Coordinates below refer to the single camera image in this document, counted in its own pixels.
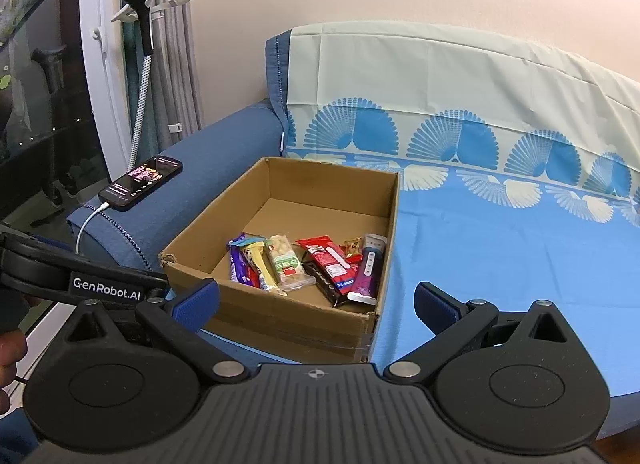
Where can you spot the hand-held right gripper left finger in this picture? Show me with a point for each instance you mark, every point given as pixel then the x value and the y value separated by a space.
pixel 192 304

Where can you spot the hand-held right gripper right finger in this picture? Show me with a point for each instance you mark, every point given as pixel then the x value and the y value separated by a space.
pixel 437 309

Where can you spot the purple snack packet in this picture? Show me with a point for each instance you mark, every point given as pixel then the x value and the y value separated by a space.
pixel 237 266

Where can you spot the silver and purple stick packet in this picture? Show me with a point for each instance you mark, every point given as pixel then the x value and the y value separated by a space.
pixel 370 269

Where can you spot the gold snack bar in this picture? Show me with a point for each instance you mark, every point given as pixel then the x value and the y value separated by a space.
pixel 264 266

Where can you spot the peanut bar with green label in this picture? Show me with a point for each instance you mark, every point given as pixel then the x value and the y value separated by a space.
pixel 287 264

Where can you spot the black cookie packet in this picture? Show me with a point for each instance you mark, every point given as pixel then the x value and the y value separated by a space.
pixel 325 286

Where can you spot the red and white biscuit packet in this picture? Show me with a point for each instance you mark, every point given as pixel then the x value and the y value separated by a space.
pixel 327 256

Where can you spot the cardboard box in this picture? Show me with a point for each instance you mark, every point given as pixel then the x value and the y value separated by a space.
pixel 320 184

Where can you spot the person's left hand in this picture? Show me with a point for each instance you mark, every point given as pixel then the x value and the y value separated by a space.
pixel 10 349

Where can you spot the blue fan-print sheet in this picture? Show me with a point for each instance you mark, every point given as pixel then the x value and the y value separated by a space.
pixel 500 244

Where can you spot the black smartphone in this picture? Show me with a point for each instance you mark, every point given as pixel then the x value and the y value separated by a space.
pixel 142 184

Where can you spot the blue fabric sofa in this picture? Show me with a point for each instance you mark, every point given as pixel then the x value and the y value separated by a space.
pixel 225 154

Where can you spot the white curtain clip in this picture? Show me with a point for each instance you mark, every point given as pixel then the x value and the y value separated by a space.
pixel 175 126

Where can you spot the grey curtain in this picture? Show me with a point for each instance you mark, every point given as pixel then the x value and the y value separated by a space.
pixel 175 69

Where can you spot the white window frame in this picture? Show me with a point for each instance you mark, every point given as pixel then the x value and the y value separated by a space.
pixel 105 94

